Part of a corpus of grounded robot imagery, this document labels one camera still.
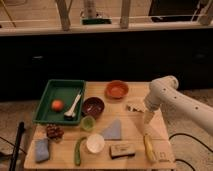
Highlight silver metal fork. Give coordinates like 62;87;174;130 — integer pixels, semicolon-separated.
126;102;145;113

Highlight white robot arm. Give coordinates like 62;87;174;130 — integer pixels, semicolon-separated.
144;76;213;136

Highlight orange bowl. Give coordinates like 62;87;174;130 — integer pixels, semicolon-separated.
105;80;129;99

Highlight dark purple bowl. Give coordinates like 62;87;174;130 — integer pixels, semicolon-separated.
82;97;105;119

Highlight yellow banana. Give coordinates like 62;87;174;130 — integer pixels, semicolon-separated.
144;134;157;163

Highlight grey triangular cloth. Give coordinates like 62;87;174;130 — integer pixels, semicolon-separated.
101;119;121;140

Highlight brown sponge block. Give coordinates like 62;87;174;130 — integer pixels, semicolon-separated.
109;143;136;159

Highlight white cup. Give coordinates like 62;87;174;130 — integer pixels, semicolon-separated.
86;134;105;154

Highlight small green cup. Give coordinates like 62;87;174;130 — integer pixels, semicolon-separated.
80;116;96;131

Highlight green cucumber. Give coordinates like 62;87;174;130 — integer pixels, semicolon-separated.
74;137;86;166

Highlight green plastic tray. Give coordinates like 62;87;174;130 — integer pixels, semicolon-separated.
33;79;85;126

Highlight orange tomato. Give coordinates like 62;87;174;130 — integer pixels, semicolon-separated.
51;99;64;112

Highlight brown grape bunch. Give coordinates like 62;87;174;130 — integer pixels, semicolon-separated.
46;124;64;141

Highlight blue folded towel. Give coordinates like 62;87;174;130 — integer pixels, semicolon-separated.
35;138;50;163

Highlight green base stand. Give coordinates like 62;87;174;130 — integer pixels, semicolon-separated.
82;18;112;25

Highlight black pole stand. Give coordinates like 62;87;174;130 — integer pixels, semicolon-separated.
9;122;25;171

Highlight black floor cable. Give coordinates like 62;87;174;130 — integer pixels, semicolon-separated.
168;132;213;171

